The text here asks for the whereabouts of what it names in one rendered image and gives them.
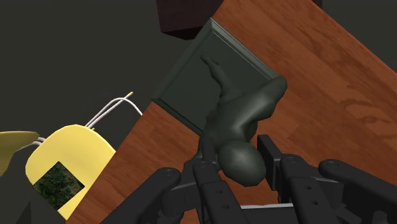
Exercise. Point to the dark green figure on plinth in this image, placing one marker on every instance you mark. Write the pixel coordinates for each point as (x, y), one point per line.
(238, 124)

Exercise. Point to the brown wooden table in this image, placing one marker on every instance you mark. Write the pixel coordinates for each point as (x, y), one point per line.
(316, 93)

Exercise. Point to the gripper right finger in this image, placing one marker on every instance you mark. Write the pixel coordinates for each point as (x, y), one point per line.
(304, 189)

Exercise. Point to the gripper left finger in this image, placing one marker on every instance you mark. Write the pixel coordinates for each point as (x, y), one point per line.
(214, 192)

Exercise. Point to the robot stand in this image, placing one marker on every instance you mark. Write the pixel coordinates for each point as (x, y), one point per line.
(183, 15)

